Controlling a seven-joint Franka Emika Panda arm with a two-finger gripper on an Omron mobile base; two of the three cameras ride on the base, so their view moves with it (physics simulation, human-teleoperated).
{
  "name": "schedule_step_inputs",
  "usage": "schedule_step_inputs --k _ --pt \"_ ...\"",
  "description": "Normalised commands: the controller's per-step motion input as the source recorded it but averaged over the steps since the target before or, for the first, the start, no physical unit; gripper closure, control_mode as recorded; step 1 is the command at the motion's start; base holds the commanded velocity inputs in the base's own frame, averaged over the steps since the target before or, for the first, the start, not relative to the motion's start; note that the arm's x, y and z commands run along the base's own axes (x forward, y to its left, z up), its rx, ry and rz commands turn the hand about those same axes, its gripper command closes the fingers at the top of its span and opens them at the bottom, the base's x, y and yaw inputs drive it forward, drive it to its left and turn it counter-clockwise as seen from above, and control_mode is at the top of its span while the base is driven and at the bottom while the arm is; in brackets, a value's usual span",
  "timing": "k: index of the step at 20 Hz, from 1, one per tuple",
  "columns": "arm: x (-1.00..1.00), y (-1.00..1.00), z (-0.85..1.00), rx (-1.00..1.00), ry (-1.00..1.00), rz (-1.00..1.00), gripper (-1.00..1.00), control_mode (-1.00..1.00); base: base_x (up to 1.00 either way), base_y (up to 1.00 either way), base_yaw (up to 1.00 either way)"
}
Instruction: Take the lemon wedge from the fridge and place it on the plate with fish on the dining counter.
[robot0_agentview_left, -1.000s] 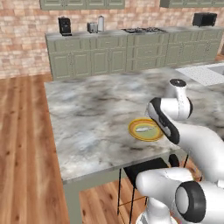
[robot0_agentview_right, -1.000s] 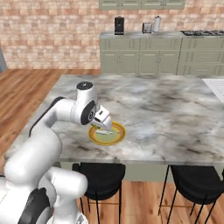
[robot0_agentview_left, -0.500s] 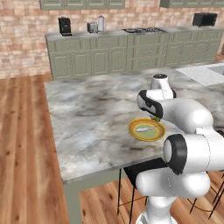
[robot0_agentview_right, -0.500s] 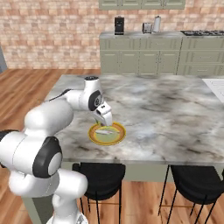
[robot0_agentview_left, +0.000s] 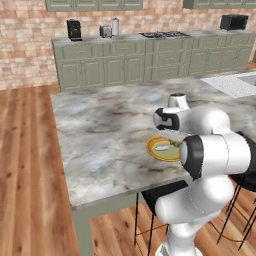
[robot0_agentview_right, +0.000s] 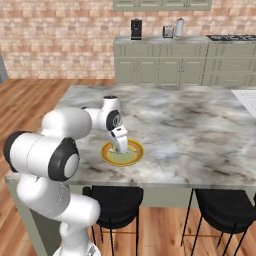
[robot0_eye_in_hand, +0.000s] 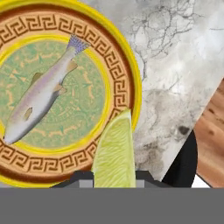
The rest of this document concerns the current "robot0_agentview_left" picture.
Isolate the black toaster oven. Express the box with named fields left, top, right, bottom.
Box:
left=219, top=14, right=250, bottom=32

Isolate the green marble-topped island counter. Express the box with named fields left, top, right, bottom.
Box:
left=49, top=75, right=256, bottom=256

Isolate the green wall cupboard run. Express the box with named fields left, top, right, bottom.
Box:
left=182, top=0, right=256, bottom=10
left=45, top=0, right=144, bottom=12

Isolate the black gas hob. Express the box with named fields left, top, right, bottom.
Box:
left=138, top=30, right=191, bottom=39

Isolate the black coffee machine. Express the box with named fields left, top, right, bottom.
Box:
left=65, top=19, right=83, bottom=43

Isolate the white fish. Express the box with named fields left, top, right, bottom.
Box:
left=154, top=141, right=173, bottom=152

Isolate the black bar stool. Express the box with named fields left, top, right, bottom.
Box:
left=133, top=179, right=190, bottom=248
left=215, top=173, right=256, bottom=252

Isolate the green base cupboard run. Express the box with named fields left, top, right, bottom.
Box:
left=52, top=30, right=256, bottom=93

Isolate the pale sink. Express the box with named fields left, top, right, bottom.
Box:
left=199, top=72, right=256, bottom=100

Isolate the silver toaster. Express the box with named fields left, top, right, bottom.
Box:
left=98, top=25, right=113, bottom=39

